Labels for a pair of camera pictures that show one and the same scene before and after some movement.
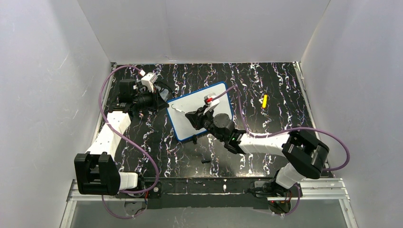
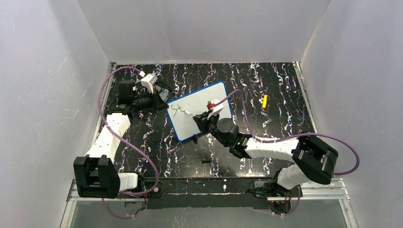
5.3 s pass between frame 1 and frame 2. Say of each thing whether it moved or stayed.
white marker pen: moved
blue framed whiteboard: stayed
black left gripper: stayed
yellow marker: stayed
